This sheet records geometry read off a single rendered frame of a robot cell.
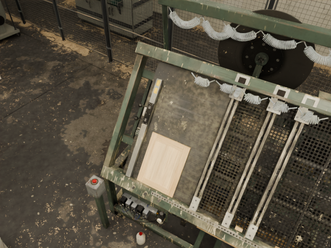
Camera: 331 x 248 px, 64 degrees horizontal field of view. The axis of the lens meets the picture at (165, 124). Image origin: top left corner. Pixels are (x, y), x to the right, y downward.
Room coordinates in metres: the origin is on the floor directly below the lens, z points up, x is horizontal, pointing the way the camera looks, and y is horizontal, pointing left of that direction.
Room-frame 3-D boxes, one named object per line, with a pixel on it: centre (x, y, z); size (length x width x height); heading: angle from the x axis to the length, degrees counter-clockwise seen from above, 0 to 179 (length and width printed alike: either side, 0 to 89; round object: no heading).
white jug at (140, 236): (1.13, 0.19, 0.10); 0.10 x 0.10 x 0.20
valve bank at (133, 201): (1.15, 0.18, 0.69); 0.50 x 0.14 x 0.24; 65
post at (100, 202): (1.27, 0.61, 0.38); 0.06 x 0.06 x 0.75; 65
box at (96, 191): (1.27, 0.61, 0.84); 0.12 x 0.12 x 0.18; 65
